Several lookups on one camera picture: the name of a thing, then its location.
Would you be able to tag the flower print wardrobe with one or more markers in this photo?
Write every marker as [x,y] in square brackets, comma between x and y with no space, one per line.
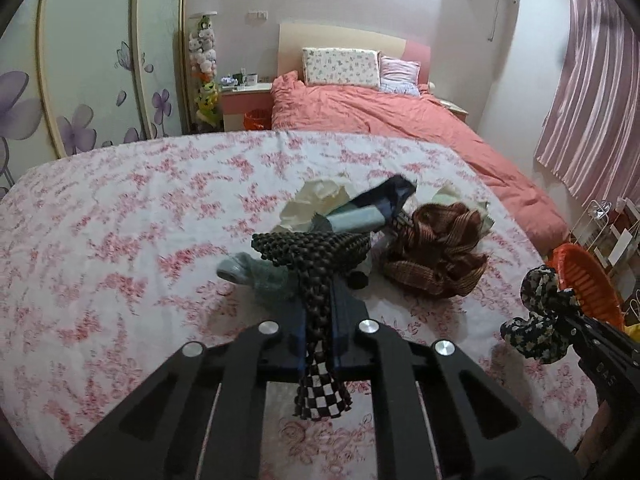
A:
[85,60]

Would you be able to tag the brown striped cloth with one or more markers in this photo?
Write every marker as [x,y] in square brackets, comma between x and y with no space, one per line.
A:
[435,255]

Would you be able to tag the pink white nightstand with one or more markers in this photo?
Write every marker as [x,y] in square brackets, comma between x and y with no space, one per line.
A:
[245,102]

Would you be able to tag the clutter on nightstand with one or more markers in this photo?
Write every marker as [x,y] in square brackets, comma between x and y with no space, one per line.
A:
[245,80]

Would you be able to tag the cream wrapper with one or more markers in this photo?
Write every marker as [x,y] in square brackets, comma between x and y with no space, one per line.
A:
[450,192]

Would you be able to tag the hanging plush toys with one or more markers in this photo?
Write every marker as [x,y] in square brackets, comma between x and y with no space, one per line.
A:
[205,60]

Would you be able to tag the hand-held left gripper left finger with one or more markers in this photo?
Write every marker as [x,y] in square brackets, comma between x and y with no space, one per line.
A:
[300,332]

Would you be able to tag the pink curtain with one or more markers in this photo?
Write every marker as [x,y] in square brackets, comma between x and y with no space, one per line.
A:
[595,95]

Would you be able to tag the pink bed with duvet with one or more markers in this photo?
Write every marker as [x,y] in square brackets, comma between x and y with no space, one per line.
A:
[400,125]

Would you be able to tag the orange bag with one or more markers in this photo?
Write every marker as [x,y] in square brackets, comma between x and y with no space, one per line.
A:
[257,120]

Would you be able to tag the floral pillow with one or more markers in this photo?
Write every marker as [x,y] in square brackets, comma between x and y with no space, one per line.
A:
[340,66]

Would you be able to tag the orange plastic basket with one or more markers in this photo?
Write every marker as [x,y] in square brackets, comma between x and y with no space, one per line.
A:
[585,270]

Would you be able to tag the cream pink headboard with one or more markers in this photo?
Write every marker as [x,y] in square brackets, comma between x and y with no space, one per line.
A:
[340,36]

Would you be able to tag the light teal box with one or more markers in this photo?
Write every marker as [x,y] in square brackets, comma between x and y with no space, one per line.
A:
[350,219]

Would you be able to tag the black white checkered cloth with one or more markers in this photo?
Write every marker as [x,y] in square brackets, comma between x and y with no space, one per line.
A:
[315,260]

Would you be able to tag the pink striped pillow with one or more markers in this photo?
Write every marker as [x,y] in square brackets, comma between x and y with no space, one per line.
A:
[399,75]

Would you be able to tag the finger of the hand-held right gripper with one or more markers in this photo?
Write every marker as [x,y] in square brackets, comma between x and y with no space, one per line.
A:
[567,305]

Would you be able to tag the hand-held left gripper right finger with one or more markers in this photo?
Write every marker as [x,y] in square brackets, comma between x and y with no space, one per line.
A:
[337,332]

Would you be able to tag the small wooden nightstand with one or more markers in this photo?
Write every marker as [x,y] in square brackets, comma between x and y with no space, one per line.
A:
[455,109]

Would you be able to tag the dark floral cloth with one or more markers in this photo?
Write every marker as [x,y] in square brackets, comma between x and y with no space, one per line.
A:
[535,320]

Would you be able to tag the person's right forearm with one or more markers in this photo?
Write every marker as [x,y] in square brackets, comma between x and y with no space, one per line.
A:
[597,435]

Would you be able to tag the light blue sock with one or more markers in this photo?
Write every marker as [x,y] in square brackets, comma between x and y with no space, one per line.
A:
[240,267]

